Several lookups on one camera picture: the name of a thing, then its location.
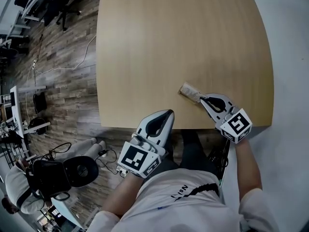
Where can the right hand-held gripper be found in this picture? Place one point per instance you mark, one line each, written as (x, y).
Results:
(237, 126)

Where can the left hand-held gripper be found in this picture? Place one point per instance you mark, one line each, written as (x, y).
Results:
(135, 158)

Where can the person's right forearm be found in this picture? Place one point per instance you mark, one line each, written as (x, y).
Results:
(248, 168)

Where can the person's left forearm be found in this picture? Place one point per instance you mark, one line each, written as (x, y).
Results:
(123, 194)

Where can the person's dark trousers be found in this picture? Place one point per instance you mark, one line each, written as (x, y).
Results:
(195, 151)

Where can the white power strip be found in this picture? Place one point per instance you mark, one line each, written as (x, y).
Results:
(34, 63)
(122, 171)

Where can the person's white shirt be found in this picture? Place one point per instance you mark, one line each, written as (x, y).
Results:
(183, 202)

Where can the black office chair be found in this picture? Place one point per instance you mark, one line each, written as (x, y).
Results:
(60, 175)
(61, 1)

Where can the black bag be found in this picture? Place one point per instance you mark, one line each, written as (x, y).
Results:
(39, 102)

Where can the black round bin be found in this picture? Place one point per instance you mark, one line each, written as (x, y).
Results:
(37, 126)

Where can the white desk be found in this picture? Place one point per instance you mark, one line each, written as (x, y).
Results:
(18, 110)
(14, 11)
(67, 209)

